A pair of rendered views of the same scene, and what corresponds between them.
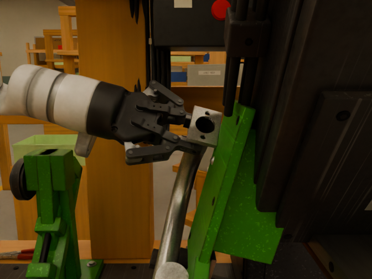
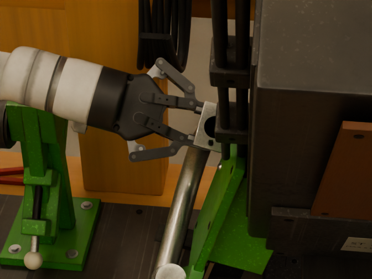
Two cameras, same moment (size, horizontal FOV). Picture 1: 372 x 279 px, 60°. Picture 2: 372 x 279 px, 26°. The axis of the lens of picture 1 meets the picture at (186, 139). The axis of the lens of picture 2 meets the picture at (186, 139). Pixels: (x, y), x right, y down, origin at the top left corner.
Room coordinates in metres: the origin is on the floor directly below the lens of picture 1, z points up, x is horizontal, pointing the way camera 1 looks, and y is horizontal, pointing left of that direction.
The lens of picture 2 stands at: (-0.34, -0.08, 1.82)
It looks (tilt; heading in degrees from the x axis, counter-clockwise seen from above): 38 degrees down; 7
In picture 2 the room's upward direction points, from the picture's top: straight up
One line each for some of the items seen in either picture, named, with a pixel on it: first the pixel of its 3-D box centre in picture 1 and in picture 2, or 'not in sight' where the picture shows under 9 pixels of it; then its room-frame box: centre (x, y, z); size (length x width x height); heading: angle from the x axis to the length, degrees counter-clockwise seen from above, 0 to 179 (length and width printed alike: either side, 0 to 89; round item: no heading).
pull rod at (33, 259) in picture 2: not in sight; (34, 246); (0.46, 0.24, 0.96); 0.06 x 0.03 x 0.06; 0
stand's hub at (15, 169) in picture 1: (22, 179); (3, 122); (0.55, 0.29, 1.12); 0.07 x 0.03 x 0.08; 0
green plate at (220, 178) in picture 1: (241, 188); (243, 203); (0.36, -0.07, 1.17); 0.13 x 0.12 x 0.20; 90
